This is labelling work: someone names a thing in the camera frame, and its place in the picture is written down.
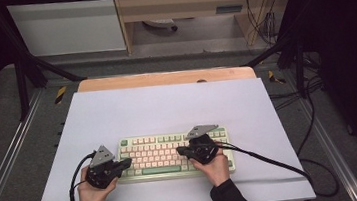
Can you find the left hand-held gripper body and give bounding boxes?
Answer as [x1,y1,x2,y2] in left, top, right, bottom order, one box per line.
[82,143,125,192]

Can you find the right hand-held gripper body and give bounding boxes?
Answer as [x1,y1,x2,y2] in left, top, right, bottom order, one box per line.
[183,122,223,167]

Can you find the green and pink keyboard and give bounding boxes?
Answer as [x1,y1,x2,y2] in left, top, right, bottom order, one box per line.
[113,125,237,185]

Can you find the person's left hand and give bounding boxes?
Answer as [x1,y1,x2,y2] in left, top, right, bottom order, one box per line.
[76,173,122,201]

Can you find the person's right hand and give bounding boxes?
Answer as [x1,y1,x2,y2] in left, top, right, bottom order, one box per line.
[187,142,232,191]

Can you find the white board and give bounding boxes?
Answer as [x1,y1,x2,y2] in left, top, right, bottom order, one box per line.
[19,68,318,201]

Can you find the wooden table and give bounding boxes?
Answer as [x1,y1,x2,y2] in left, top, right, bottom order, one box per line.
[76,61,258,98]

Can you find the yellow black tape strip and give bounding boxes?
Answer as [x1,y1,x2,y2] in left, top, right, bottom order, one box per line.
[52,85,69,105]
[267,68,287,86]

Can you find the black metal stand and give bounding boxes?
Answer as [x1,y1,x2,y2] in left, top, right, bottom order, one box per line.
[240,14,328,105]
[0,0,91,124]

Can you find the white chair base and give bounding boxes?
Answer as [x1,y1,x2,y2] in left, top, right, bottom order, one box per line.
[142,16,179,36]

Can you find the light wooden desk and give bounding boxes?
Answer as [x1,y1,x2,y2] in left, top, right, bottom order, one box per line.
[112,0,305,60]

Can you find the white cabinet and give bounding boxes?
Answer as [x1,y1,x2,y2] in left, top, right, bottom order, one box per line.
[6,0,128,63]

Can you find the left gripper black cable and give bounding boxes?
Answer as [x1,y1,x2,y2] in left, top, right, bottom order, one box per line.
[65,151,102,201]

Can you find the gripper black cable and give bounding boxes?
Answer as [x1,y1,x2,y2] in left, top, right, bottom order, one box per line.
[65,151,102,201]
[217,129,341,201]

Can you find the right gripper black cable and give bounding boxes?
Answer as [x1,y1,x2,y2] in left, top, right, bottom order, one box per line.
[217,129,341,201]

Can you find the aluminium rail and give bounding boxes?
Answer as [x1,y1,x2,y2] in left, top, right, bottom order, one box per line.
[0,89,56,201]
[296,91,357,201]

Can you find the black floor cables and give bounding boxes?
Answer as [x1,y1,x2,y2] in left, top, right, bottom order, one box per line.
[263,49,333,160]

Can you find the hanging black cables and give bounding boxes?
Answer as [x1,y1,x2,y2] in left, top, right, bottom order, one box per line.
[244,0,283,49]

